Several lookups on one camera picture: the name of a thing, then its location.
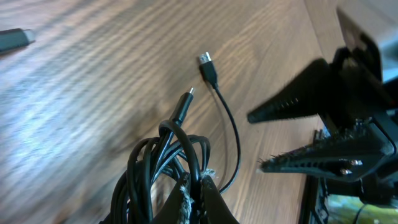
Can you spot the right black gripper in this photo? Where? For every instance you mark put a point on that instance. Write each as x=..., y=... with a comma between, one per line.
x=359, y=155

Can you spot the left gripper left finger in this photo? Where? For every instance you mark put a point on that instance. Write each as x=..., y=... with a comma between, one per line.
x=170, y=212

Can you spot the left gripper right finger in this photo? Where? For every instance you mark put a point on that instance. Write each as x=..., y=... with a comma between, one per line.
x=213, y=208

